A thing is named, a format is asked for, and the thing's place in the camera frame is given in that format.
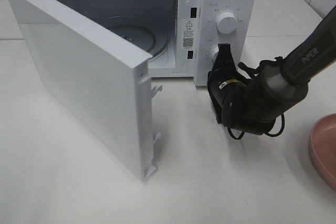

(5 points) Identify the white lower timer knob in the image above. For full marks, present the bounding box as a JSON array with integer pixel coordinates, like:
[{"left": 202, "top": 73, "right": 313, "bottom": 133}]
[{"left": 210, "top": 45, "right": 219, "bottom": 62}]

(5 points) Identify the glass microwave turntable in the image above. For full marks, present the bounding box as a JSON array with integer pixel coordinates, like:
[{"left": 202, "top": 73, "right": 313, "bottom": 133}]
[{"left": 101, "top": 16, "right": 171, "bottom": 58}]

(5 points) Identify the white microwave oven body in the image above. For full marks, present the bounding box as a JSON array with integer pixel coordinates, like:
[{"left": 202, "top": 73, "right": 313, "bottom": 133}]
[{"left": 57, "top": 0, "right": 254, "bottom": 86}]

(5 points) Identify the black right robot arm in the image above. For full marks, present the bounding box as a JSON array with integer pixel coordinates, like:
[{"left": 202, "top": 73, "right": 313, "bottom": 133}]
[{"left": 207, "top": 8, "right": 335, "bottom": 139}]

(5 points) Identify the white microwave door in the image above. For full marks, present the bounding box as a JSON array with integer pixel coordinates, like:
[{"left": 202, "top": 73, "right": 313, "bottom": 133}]
[{"left": 9, "top": 0, "right": 162, "bottom": 180}]

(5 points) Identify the white warning label sticker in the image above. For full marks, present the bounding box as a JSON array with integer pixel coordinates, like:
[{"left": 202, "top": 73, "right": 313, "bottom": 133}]
[{"left": 182, "top": 18, "right": 196, "bottom": 49}]

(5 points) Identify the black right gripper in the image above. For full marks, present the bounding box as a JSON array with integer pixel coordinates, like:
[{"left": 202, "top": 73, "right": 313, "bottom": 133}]
[{"left": 207, "top": 43, "right": 247, "bottom": 124}]

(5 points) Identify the white upper power knob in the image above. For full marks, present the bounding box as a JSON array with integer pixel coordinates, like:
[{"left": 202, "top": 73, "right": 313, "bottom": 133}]
[{"left": 216, "top": 10, "right": 238, "bottom": 34}]

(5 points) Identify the pink round plate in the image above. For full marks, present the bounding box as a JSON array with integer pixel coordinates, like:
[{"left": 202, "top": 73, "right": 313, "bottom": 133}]
[{"left": 308, "top": 113, "right": 335, "bottom": 190}]

